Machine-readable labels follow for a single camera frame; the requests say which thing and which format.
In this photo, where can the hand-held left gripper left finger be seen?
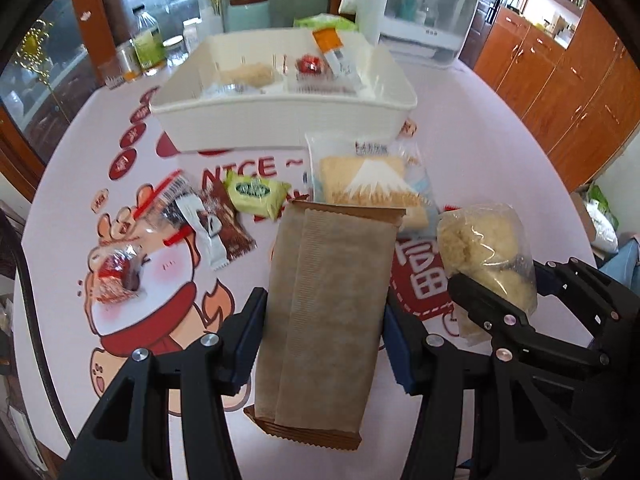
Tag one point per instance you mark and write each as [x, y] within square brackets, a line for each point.
[250, 330]

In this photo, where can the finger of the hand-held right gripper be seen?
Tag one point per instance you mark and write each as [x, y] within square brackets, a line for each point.
[575, 290]
[490, 307]

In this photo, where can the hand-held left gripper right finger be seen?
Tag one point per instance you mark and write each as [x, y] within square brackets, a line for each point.
[400, 355]

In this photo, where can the clear bun packet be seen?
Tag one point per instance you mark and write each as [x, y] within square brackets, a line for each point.
[480, 240]

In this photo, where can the long brown wafer packet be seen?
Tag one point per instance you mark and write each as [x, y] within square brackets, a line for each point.
[325, 310]

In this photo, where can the white plastic bin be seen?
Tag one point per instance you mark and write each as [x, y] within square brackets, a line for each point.
[280, 120]

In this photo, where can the yellow puff snack bag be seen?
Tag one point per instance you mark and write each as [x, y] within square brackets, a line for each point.
[247, 72]

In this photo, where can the small clear red-edged packet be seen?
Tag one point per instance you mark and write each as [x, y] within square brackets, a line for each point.
[308, 64]

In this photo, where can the orange white stick packet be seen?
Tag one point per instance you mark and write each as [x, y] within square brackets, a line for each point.
[337, 55]

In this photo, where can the translucent white packet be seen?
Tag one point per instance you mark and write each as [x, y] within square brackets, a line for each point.
[465, 329]

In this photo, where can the light blue cloth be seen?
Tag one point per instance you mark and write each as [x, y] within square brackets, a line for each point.
[622, 257]

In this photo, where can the cardboard box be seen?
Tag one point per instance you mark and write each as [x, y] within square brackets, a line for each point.
[582, 210]

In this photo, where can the white strip snack packet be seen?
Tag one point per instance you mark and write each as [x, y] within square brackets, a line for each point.
[207, 240]

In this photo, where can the brown chocolate packet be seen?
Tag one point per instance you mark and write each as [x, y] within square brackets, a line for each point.
[230, 220]

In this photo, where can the green snack packet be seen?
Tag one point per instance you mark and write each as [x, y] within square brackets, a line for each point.
[255, 194]

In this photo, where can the red candy packet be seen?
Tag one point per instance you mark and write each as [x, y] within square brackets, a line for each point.
[117, 275]

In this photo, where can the mountain print bread packet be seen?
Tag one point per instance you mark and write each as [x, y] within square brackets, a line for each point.
[365, 180]

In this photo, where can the wooden shelf cabinet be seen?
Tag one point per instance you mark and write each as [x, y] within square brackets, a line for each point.
[565, 75]

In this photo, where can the white bottle sterilizer cabinet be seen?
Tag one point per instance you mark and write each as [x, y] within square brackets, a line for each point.
[425, 25]

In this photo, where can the small white lid jar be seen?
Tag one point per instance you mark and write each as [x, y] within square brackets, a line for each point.
[173, 50]

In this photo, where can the glass cup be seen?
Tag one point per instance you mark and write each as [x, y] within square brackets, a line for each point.
[111, 75]

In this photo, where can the metal lid jar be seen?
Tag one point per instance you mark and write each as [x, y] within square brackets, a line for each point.
[127, 62]

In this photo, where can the white pill bottle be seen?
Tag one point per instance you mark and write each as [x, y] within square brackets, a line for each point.
[191, 35]

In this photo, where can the plastic bottle green label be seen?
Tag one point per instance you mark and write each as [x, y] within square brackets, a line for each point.
[148, 45]

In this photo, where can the translucent plastic bottle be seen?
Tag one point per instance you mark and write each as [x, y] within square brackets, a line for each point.
[211, 26]

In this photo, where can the mint canister brown lid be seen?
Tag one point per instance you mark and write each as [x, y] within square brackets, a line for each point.
[248, 15]

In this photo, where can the green tissue pack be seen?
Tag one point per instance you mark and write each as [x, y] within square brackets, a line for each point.
[320, 21]

